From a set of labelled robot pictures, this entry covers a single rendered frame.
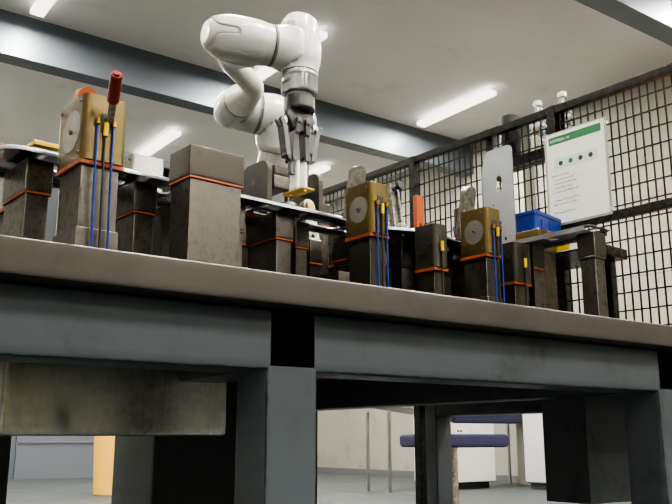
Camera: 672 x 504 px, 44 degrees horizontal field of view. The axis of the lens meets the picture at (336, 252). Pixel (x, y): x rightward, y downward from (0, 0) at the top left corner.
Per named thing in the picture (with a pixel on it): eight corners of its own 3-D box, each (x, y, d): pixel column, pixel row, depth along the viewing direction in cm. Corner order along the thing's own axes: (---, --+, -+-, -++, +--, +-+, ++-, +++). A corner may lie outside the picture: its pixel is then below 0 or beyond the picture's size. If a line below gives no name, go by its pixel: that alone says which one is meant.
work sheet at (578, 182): (612, 213, 244) (605, 115, 251) (548, 228, 261) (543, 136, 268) (616, 214, 245) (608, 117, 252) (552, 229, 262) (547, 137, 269)
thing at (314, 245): (309, 353, 202) (310, 238, 208) (302, 354, 204) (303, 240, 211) (322, 354, 204) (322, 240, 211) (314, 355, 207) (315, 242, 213)
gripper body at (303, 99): (303, 105, 205) (303, 141, 203) (276, 97, 200) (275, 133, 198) (322, 96, 200) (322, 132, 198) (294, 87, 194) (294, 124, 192)
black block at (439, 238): (446, 346, 184) (442, 219, 191) (414, 350, 192) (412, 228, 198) (462, 348, 188) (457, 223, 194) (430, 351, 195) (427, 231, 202)
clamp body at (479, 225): (500, 349, 189) (493, 203, 197) (461, 353, 198) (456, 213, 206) (518, 351, 194) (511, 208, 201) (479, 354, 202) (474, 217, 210)
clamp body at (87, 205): (75, 304, 127) (90, 85, 135) (41, 315, 137) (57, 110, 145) (126, 310, 132) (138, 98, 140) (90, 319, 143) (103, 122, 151)
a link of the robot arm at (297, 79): (273, 76, 202) (273, 98, 200) (296, 63, 195) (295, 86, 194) (302, 85, 207) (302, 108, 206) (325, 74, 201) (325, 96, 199)
